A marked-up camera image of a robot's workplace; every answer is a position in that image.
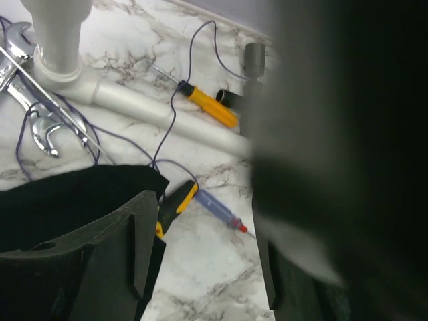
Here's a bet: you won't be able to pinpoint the yellow black pliers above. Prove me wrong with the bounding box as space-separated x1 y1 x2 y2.
156 180 199 239

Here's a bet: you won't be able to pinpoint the blue red handled screwdriver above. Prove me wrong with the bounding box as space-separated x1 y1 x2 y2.
194 189 256 239

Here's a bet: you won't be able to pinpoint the white PVC pipe stand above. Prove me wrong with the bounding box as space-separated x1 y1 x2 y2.
22 1 250 158

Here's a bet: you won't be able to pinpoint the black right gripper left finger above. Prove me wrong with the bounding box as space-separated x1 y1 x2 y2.
1 191 159 320

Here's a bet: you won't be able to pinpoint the chrome combination wrench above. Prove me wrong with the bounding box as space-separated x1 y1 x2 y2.
1 21 102 151

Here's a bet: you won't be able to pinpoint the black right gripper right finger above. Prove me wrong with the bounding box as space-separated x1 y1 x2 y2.
256 231 351 321

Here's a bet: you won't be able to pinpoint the black garment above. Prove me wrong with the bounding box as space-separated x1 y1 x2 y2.
1 1 427 320

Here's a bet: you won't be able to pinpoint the black T-shaped tool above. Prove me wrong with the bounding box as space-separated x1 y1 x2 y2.
215 43 266 111

